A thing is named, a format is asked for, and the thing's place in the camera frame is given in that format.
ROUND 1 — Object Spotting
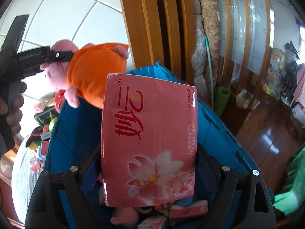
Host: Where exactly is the red bear mini suitcase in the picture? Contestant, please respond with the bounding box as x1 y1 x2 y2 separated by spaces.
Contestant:
53 90 65 113

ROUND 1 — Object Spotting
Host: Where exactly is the pink flower tissue pack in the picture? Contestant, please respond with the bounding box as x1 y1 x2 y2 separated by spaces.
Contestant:
101 74 198 208

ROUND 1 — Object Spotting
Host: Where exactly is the dark red knit hat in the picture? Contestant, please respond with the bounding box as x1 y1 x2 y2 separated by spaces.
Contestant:
26 126 43 150

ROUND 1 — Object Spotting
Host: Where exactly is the green plush toy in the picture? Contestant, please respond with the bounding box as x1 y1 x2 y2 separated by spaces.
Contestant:
49 117 58 132

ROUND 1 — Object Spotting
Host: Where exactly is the orange dress pig plush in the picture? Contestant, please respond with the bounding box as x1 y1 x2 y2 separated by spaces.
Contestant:
40 39 129 109

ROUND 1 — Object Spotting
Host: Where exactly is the rolled patterned carpet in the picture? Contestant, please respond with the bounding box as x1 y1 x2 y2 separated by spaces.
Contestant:
191 0 220 106

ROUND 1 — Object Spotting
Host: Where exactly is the person left hand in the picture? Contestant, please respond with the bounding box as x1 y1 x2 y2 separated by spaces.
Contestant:
0 82 27 136

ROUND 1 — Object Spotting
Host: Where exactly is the black gift box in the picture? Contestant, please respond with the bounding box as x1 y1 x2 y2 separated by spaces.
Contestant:
34 106 58 127

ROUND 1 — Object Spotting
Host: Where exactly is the green dress pig plush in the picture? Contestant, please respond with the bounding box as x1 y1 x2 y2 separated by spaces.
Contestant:
110 208 139 227

